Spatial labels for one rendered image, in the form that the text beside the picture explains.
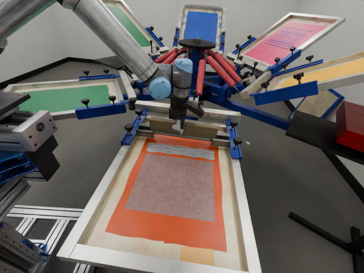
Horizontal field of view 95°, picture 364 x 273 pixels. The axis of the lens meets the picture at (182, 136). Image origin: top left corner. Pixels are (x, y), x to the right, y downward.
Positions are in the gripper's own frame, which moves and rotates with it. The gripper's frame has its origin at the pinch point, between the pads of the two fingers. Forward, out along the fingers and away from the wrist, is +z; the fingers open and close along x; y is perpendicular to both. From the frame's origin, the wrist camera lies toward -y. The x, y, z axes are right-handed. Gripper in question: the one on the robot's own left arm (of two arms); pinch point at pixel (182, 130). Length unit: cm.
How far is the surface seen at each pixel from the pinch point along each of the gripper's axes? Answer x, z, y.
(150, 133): 2.6, 3.0, 17.2
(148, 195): 35.7, 8.2, 9.3
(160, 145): 6.2, 7.6, 10.8
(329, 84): -13, -28, -66
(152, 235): 50, 8, 4
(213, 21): -195, -37, -15
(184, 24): -187, -32, 22
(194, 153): 8.0, 7.7, -7.8
